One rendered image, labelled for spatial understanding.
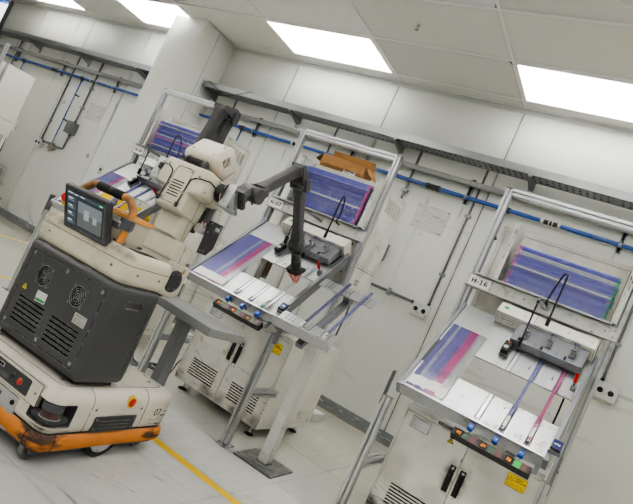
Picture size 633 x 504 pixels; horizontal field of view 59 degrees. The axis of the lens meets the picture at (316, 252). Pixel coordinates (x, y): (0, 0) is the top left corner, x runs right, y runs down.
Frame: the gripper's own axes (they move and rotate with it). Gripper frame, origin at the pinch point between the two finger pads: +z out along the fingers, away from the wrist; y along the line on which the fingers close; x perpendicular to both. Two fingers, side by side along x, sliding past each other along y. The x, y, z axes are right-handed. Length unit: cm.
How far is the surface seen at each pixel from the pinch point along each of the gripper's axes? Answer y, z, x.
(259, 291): 12.1, 3.2, 17.3
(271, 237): 43, -2, -28
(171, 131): 172, -34, -60
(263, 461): -34, 65, 65
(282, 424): -35, 48, 52
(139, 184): 167, -4, -22
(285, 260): 19.2, -0.1, -14.2
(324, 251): -0.3, -8.3, -27.1
